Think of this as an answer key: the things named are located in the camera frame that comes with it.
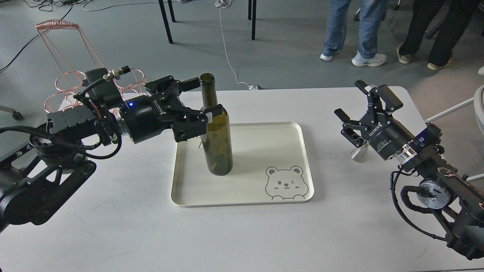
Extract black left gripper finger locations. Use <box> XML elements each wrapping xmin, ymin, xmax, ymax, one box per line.
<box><xmin>178</xmin><ymin>104</ymin><xmax>223</xmax><ymax>141</ymax></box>
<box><xmin>145</xmin><ymin>76</ymin><xmax>200</xmax><ymax>99</ymax></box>

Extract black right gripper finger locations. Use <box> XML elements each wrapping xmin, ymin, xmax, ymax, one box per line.
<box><xmin>334</xmin><ymin>108</ymin><xmax>358</xmax><ymax>130</ymax></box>
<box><xmin>354</xmin><ymin>80</ymin><xmax>404</xmax><ymax>122</ymax></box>

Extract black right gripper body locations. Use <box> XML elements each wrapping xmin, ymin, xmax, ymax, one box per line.
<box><xmin>341</xmin><ymin>113</ymin><xmax>414</xmax><ymax>160</ymax></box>

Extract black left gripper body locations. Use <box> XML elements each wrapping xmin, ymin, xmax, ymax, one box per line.
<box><xmin>120</xmin><ymin>95</ymin><xmax>189</xmax><ymax>144</ymax></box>

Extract dark green wine bottle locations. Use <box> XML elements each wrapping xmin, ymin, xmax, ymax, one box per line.
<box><xmin>199</xmin><ymin>73</ymin><xmax>233</xmax><ymax>176</ymax></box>

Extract silver steel jigger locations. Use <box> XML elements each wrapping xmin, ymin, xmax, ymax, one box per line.
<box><xmin>350</xmin><ymin>143</ymin><xmax>369</xmax><ymax>162</ymax></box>

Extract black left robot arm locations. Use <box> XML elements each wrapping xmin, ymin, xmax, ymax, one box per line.
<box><xmin>1</xmin><ymin>66</ymin><xmax>222</xmax><ymax>230</ymax></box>

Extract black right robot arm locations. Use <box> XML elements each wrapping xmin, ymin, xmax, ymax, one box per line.
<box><xmin>334</xmin><ymin>80</ymin><xmax>484</xmax><ymax>260</ymax></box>

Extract cream tray with bear print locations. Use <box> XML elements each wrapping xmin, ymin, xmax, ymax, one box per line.
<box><xmin>171</xmin><ymin>122</ymin><xmax>314</xmax><ymax>207</ymax></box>

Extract person in blue jeans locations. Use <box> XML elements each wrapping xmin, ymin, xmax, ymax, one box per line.
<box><xmin>320</xmin><ymin>0</ymin><xmax>388</xmax><ymax>67</ymax></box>

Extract person in black clothes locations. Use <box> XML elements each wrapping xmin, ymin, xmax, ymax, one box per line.
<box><xmin>396</xmin><ymin>0</ymin><xmax>481</xmax><ymax>71</ymax></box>

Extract black table legs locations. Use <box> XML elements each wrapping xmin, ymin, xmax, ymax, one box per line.
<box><xmin>158</xmin><ymin>0</ymin><xmax>257</xmax><ymax>44</ymax></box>

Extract chair caster wheel left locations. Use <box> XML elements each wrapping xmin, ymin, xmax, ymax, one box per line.
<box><xmin>0</xmin><ymin>105</ymin><xmax>23</xmax><ymax>121</ymax></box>

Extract rose gold wire wine rack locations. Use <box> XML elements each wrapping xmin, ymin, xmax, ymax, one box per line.
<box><xmin>36</xmin><ymin>19</ymin><xmax>150</xmax><ymax>117</ymax></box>

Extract white chair frame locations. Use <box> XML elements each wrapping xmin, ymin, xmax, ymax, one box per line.
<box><xmin>425</xmin><ymin>85</ymin><xmax>484</xmax><ymax>134</ymax></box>

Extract white cable on floor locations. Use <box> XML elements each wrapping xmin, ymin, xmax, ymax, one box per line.
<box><xmin>215</xmin><ymin>0</ymin><xmax>261</xmax><ymax>90</ymax></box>

